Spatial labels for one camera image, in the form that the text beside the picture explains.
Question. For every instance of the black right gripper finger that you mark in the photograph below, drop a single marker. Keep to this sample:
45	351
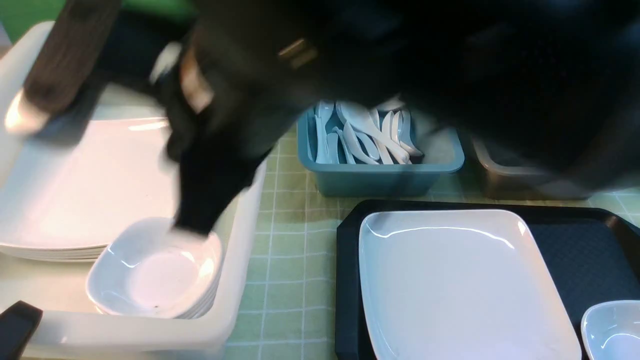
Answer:
64	63

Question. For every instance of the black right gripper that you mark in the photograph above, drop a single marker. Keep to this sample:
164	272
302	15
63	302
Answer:
235	90

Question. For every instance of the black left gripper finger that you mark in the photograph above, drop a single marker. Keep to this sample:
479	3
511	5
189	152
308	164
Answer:
18	324

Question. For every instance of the white ceramic soup spoon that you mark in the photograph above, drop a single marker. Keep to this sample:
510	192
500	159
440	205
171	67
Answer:
359	118

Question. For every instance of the large white rice plate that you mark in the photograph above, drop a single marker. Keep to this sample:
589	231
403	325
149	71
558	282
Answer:
459	285

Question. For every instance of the white small bowl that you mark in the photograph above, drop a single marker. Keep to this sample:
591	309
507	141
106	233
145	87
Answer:
611	330

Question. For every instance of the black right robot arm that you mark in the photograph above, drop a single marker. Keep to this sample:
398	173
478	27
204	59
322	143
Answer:
556	81

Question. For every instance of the green backdrop cloth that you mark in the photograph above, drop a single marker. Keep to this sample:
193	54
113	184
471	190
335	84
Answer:
17	16

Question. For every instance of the white spoon far left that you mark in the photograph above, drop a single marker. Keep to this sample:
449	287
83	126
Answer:
322	114

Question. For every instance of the stack of white square plates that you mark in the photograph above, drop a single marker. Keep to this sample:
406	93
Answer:
70	202

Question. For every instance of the stack of white small bowls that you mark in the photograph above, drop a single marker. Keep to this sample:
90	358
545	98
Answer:
154	270

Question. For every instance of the white spoon centre of bin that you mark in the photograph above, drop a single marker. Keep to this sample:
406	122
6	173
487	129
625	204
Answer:
384	154

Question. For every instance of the white spoon right of centre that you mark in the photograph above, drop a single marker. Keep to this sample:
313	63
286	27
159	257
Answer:
389	127

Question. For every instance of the white spoon far right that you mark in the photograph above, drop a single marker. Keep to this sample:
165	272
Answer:
405	134

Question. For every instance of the teal plastic bin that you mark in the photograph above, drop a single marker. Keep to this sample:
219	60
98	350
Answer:
352	174

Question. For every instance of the green checkered tablecloth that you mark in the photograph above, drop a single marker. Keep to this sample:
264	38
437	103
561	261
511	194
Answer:
287	308

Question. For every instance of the brown plastic bin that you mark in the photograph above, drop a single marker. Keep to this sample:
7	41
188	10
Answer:
504	175

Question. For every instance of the black serving tray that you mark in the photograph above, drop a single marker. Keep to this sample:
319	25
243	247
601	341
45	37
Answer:
592	255

